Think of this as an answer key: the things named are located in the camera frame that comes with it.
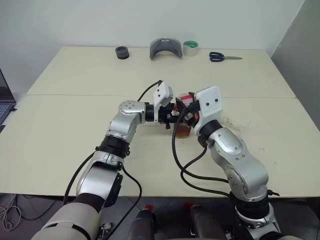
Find grey curved visor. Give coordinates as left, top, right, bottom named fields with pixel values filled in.
left=149, top=36, right=183, bottom=61

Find dark rounded shape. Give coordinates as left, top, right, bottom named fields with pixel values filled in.
left=189, top=204, right=217, bottom=240
left=131, top=206, right=158, bottom=240

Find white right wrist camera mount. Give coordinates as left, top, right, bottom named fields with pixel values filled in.
left=193, top=85, right=224, bottom=135

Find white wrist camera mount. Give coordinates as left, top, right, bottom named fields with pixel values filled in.
left=193, top=85, right=224, bottom=135
left=152, top=80, right=177, bottom=124

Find black right forearm cable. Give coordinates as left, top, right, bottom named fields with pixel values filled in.
left=180, top=143, right=233, bottom=197

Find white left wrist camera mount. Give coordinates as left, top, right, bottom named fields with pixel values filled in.
left=152, top=80, right=177, bottom=124

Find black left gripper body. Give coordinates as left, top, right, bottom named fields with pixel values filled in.
left=157, top=101, right=180, bottom=131

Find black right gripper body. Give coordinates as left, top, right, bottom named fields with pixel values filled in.
left=183, top=99, right=201, bottom=128

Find clear plastic bottle red label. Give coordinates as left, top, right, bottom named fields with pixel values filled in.
left=174, top=92, right=196, bottom=139

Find clear tape roll green core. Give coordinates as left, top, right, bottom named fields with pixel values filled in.
left=183, top=40, right=200, bottom=57

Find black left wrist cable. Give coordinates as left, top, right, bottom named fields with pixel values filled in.
left=136, top=79, right=163, bottom=102

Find dark laptop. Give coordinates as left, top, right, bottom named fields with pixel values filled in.
left=0, top=67, right=19, bottom=133

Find white floor cables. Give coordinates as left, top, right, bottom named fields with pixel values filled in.
left=0, top=194, right=22, bottom=232

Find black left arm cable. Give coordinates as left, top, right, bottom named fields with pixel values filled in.
left=62, top=149, right=143, bottom=221

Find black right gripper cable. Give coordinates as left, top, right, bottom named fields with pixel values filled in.
left=171, top=116, right=232, bottom=183

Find black round ring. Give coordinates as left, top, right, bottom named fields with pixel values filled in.
left=115, top=46, right=131, bottom=61

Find blue handled scissors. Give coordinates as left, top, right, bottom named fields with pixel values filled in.
left=209, top=51, right=244, bottom=63

